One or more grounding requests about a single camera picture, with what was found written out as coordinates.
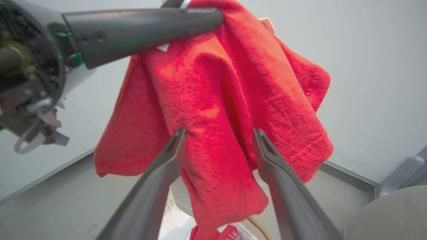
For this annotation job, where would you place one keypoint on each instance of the grey fabric seat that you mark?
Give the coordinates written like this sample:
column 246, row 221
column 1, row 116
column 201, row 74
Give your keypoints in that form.
column 393, row 216

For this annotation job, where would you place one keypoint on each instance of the white laundry basket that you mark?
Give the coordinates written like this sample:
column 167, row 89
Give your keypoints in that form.
column 173, row 226

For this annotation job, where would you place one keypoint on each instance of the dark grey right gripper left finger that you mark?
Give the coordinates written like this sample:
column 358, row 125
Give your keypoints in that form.
column 150, row 200

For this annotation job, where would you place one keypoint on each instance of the light grey rounded bar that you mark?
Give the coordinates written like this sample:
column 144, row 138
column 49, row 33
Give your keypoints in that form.
column 403, row 173

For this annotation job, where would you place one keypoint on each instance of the red fleece garment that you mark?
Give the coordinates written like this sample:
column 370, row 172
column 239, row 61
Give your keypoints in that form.
column 220, row 110

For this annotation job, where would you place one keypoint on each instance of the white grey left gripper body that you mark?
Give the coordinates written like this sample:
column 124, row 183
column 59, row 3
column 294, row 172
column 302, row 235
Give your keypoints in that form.
column 30, row 66

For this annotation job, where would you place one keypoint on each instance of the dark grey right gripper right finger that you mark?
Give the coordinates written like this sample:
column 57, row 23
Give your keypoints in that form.
column 293, row 206

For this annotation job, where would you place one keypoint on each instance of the red garment with white letters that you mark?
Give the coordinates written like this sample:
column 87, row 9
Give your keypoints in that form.
column 231, row 235

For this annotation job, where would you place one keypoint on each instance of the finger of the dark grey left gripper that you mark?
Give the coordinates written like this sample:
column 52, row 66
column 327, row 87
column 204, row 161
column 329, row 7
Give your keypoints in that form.
column 175, row 3
column 140, row 30

